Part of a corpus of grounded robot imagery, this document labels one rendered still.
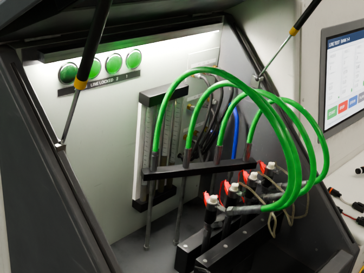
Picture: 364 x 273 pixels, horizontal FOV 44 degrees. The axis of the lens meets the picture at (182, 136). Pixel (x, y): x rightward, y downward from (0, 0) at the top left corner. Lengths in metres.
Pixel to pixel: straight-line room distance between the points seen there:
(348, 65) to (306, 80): 0.25
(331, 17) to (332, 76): 0.17
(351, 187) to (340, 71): 0.36
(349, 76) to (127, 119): 0.75
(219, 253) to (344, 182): 0.56
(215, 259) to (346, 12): 0.84
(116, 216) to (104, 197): 0.09
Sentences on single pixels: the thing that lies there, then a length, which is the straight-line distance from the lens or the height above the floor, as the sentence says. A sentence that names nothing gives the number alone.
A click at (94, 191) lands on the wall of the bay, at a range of 1.18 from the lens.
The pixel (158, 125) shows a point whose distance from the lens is 1.09.
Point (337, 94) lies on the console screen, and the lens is 1.48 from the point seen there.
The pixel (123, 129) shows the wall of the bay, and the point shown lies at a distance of 1.14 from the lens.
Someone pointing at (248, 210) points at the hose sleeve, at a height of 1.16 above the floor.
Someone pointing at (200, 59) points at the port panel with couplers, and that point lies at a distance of 1.26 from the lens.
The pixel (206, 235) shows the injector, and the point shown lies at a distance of 1.10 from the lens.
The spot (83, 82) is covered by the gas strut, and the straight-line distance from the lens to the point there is 0.71.
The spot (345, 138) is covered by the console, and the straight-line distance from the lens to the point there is 1.61.
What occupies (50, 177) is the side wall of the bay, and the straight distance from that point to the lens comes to 0.83.
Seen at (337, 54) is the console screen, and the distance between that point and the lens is 1.44.
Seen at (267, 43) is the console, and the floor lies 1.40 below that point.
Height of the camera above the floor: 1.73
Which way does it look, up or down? 28 degrees down
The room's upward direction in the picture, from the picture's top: 7 degrees clockwise
